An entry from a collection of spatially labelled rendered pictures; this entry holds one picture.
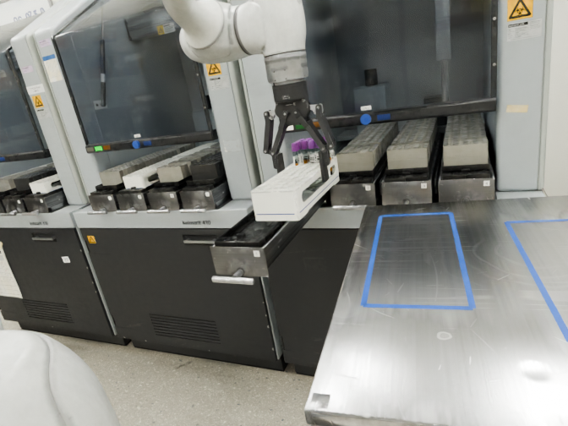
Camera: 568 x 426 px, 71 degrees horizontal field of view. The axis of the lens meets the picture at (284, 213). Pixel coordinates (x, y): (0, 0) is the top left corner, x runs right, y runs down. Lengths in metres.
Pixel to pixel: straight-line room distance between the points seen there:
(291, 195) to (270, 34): 0.32
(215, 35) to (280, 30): 0.13
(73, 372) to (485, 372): 0.40
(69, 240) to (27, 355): 1.62
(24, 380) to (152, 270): 1.37
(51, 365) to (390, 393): 0.31
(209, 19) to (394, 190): 0.65
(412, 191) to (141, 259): 1.10
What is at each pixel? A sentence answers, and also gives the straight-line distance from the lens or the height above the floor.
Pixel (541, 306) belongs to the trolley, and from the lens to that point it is 0.60.
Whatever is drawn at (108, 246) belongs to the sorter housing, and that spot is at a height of 0.58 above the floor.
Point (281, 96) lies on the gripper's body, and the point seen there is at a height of 1.10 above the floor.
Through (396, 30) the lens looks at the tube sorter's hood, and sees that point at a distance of 1.19.
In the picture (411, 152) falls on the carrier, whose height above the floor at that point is 0.87.
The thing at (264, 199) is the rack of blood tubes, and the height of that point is 0.91.
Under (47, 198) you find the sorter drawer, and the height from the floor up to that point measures 0.80.
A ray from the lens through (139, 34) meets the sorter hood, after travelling 1.54.
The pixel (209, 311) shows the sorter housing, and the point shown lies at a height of 0.31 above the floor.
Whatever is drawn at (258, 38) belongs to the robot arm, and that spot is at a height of 1.21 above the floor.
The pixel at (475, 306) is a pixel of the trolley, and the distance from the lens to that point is 0.59.
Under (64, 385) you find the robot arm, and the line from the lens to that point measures 0.39.
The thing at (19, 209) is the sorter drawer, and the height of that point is 0.76.
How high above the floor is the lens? 1.14
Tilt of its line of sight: 19 degrees down
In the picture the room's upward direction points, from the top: 10 degrees counter-clockwise
